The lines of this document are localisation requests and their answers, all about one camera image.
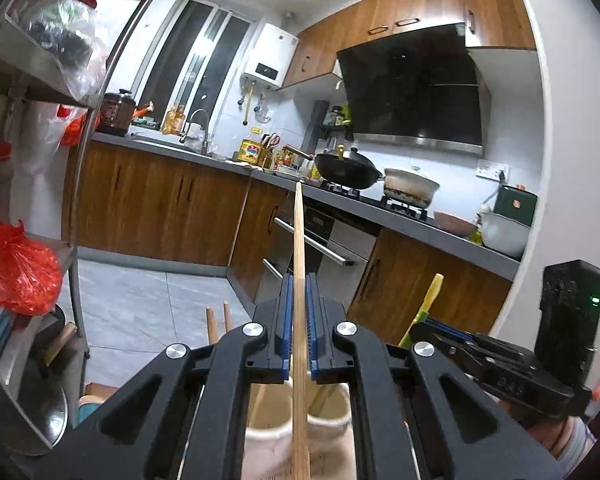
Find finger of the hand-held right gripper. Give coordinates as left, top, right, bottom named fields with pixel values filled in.
left=424, top=316, right=487, bottom=350
left=410, top=321, right=487, bottom=379

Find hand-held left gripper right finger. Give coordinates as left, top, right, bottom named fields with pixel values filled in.
left=306, top=274, right=563, bottom=480

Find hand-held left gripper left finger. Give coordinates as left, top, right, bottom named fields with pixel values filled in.
left=34, top=275, right=295, bottom=480

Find green handled yellow spoon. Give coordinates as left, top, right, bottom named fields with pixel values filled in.
left=399, top=273, right=445, bottom=348

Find small floral ceramic jar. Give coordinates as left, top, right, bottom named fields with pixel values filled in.
left=307, top=384, right=353, bottom=480

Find large white ceramic jar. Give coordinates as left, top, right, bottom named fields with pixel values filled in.
left=244, top=384, right=301, bottom=480

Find grey kitchen counter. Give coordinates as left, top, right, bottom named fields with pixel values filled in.
left=92, top=130, right=523, bottom=281

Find built-in oven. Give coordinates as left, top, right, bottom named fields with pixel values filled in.
left=262, top=200, right=381, bottom=306

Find brown bowl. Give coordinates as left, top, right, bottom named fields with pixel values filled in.
left=433, top=210, right=478, bottom=239

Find green box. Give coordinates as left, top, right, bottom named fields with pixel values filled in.
left=495, top=185, right=539, bottom=226

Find gas stove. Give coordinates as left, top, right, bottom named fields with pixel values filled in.
left=320, top=180, right=431, bottom=222

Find white clay pot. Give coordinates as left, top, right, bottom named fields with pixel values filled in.
left=383, top=166, right=441, bottom=209

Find black wok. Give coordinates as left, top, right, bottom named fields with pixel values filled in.
left=280, top=144, right=385, bottom=191

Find knife block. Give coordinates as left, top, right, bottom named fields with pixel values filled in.
left=260, top=132, right=281, bottom=168

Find wooden lower cabinets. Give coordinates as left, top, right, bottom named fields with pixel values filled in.
left=62, top=137, right=513, bottom=348

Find wooden cabinets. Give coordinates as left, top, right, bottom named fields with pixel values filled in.
left=280, top=0, right=538, bottom=92
left=62, top=137, right=513, bottom=348

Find yellow tin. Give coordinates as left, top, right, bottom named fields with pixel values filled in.
left=237, top=139, right=265, bottom=165

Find spice rack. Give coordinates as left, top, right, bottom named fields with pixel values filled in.
left=322, top=102, right=353, bottom=143

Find chrome faucet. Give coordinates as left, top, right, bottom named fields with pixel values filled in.
left=179, top=109, right=212, bottom=155

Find cooking oil bottles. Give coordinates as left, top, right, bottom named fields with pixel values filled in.
left=161, top=104, right=187, bottom=136

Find black range hood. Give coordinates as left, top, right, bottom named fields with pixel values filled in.
left=336, top=22, right=492, bottom=156

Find metal pan lid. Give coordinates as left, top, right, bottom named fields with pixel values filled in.
left=27, top=385, right=73, bottom=448

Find dark rice cooker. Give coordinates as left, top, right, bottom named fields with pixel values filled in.
left=97, top=89, right=137, bottom=137

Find white water heater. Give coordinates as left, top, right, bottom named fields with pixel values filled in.
left=242, top=22, right=301, bottom=86

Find large red plastic bag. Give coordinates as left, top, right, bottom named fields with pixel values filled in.
left=0, top=210, right=63, bottom=316

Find kitchen window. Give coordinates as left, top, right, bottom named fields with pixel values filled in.
left=132, top=0, right=258, bottom=136

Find small red plastic bag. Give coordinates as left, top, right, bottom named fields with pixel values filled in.
left=57, top=105, right=88, bottom=147

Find white plastic bag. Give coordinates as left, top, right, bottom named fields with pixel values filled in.
left=27, top=102, right=73, bottom=161

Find wooden upper cabinets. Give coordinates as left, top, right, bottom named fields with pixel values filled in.
left=280, top=0, right=538, bottom=92

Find clear plastic bag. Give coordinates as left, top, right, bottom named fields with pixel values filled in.
left=17, top=0, right=108, bottom=103

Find metal shelf rack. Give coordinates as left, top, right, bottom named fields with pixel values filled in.
left=0, top=0, right=161, bottom=461

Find wall power outlet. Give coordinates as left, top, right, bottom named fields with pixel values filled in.
left=476, top=159, right=511, bottom=181

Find black pan wooden handle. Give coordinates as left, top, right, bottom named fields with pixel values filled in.
left=30, top=305, right=78, bottom=368

